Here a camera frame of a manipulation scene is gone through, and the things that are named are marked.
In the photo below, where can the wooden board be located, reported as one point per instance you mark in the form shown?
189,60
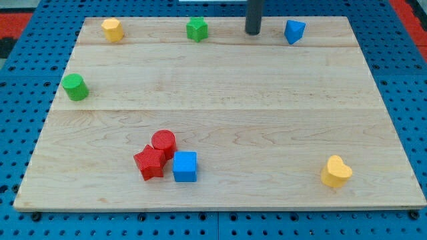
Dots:
263,117

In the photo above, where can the red star block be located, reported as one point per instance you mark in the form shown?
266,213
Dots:
150,162

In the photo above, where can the green star block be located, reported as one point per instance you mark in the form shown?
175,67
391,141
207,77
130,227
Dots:
197,29

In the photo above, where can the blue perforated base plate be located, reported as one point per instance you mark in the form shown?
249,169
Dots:
37,39

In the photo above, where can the green cylinder block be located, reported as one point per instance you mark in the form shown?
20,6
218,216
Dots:
75,87

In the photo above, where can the blue triangle block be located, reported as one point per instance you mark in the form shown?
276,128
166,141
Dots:
294,31

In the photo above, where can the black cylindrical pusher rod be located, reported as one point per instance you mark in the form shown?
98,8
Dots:
254,14

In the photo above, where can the blue cube block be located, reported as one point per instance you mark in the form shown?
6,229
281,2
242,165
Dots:
185,166

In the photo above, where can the yellow heart block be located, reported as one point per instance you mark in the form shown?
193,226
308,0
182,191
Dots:
335,173

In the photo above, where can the red cylinder block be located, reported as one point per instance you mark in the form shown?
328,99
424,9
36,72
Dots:
164,140

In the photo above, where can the yellow hexagon block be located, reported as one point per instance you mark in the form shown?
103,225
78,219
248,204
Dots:
112,29

